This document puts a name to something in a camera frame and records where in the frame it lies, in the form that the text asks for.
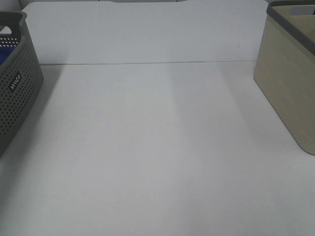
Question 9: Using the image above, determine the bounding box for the blue microfiber towel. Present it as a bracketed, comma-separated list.
[0, 35, 20, 65]

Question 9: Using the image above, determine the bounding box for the grey perforated plastic basket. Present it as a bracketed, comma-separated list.
[0, 11, 44, 153]

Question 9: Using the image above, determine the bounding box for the beige plastic storage bin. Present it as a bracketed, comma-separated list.
[253, 0, 315, 154]

